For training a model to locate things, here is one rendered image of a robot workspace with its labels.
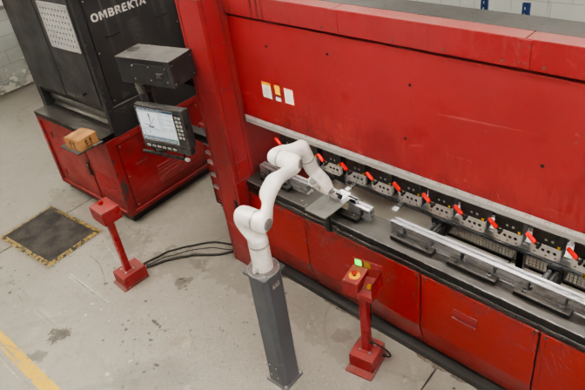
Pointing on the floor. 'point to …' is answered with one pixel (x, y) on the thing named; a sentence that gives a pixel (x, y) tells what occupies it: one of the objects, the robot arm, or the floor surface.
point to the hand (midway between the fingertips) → (337, 195)
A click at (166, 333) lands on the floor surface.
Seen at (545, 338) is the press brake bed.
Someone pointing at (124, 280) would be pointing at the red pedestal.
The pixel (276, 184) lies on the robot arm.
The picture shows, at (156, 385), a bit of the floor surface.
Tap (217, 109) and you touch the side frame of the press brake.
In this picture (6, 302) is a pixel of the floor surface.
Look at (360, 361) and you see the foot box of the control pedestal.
